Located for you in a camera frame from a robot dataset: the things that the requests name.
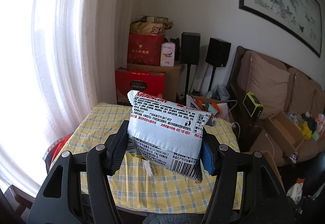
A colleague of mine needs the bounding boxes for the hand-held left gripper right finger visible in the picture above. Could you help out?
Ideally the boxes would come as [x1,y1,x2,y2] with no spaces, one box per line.
[200,135,296,224]

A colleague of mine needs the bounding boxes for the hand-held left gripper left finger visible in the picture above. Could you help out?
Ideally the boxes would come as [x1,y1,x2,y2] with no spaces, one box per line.
[27,120,130,224]

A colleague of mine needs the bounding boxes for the silver snack packet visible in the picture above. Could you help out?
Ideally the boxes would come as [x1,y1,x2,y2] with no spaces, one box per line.
[126,90,214,184]

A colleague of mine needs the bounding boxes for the yellow checked tablecloth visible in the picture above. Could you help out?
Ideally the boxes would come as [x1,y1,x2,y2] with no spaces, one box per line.
[49,101,244,214]

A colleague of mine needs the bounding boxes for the teal hair dryer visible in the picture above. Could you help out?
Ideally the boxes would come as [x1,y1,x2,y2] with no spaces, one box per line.
[204,103,220,116]

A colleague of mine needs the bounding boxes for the cardboard box of clutter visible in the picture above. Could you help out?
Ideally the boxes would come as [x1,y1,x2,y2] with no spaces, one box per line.
[186,94,230,119]

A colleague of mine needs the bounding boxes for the brown sofa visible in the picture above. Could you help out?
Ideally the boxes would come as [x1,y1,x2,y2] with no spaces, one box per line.
[229,46,325,171]

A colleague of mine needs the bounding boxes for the red cloth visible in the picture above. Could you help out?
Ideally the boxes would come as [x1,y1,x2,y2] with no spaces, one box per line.
[49,135,70,161]

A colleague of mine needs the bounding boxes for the red gift box oval label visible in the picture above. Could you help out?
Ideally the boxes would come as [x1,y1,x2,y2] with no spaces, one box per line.
[115,68,165,106]

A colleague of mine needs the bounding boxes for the lime green power station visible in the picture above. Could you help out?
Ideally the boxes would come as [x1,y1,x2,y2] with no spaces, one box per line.
[242,92,264,118]

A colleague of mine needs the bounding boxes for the small open cardboard box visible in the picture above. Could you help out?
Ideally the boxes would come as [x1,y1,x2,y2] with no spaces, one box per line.
[264,111,306,152]

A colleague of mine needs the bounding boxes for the black speaker stand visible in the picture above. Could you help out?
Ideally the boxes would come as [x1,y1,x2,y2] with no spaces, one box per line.
[185,64,193,96]
[203,65,217,97]

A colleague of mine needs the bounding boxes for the grey fleece garment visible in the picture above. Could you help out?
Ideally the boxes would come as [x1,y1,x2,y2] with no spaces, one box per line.
[142,212,173,224]

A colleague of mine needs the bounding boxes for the closed brown cardboard carton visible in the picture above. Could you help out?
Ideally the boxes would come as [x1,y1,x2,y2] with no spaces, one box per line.
[127,63,182,102]

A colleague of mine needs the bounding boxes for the beige sofa cushion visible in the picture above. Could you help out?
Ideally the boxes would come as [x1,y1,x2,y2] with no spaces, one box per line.
[246,51,290,120]
[310,79,325,113]
[283,68,318,115]

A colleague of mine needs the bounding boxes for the dark red gift bag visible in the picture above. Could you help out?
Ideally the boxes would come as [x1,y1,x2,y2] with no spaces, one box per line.
[127,33,165,67]

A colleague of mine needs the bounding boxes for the pile of colourful packets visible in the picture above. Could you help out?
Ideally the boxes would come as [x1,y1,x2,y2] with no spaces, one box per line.
[286,111,325,142]

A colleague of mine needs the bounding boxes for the black speaker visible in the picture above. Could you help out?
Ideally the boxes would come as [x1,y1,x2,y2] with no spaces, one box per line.
[180,32,201,65]
[205,38,231,67]

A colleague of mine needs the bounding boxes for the white tissue pack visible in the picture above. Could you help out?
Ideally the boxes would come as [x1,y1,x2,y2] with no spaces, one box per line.
[160,41,176,67]

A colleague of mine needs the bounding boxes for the dark wooden chair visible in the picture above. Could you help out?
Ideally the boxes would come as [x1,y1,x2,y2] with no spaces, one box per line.
[4,185,35,217]

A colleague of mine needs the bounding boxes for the white sheer curtain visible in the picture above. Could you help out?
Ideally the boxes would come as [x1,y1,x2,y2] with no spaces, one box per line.
[0,0,132,191]

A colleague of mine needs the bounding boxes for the gold crumpled bag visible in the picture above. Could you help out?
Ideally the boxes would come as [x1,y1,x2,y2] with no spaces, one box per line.
[129,16,174,36]

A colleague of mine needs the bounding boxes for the white charging cable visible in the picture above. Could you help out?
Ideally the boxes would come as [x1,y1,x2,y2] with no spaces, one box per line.
[264,134,276,161]

